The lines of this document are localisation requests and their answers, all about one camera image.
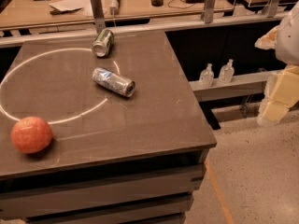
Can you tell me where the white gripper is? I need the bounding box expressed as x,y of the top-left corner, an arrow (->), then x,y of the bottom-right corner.
254,2 -> 299,127

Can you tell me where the silver blue redbull can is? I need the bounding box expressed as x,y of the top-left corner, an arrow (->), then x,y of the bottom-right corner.
93,67 -> 135,98

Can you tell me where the red apple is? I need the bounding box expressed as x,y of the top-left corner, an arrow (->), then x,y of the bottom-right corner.
10,117 -> 52,154

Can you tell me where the right clear sanitizer bottle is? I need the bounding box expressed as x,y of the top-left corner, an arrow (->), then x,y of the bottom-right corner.
219,59 -> 235,83

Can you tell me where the clear sanitizer bottle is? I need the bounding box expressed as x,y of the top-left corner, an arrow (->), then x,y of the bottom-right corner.
219,59 -> 235,83
199,63 -> 214,88

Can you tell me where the left clear sanitizer bottle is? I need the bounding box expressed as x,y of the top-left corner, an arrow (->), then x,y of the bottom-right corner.
199,63 -> 214,88

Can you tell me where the grey drawer cabinet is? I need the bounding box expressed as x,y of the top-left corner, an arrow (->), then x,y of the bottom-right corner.
0,149 -> 208,224

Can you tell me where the grey paper sheet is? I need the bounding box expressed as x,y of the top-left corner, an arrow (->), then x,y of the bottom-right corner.
50,0 -> 92,14

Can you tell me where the wooden background desk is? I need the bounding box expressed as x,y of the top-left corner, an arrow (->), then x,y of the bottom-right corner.
0,0 -> 205,31

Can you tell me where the grey metal shelf rail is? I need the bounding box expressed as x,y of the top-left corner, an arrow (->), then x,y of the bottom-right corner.
190,70 -> 278,102

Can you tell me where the grey metal bracket post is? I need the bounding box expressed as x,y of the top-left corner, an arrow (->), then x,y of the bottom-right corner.
90,0 -> 106,33

